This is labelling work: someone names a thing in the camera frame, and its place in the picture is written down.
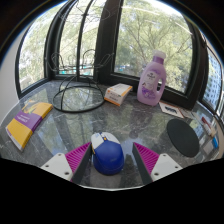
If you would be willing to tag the purple detergent bottle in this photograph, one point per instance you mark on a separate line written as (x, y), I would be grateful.
(150, 86)

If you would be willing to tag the printed paper leaflet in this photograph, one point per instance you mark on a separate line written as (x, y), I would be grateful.
(186, 113)

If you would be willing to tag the blue and white computer mouse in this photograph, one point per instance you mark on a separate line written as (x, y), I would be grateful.
(108, 156)

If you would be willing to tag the white blue-striped box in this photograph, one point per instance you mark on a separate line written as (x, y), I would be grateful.
(210, 130)

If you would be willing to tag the white and orange carton box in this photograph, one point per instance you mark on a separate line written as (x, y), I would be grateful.
(117, 94)

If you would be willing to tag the yellow and purple book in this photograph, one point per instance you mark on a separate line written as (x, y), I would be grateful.
(26, 125)

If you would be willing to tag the small blue box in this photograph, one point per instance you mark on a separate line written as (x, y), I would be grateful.
(215, 142)

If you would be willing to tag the dark red book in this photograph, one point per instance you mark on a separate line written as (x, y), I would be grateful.
(206, 122)

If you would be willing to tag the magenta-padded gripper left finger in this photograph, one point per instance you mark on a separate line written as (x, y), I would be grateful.
(58, 164)

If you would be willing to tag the round black mouse pad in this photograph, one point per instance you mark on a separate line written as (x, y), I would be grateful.
(183, 138)

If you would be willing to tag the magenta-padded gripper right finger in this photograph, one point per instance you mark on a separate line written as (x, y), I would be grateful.
(165, 165)

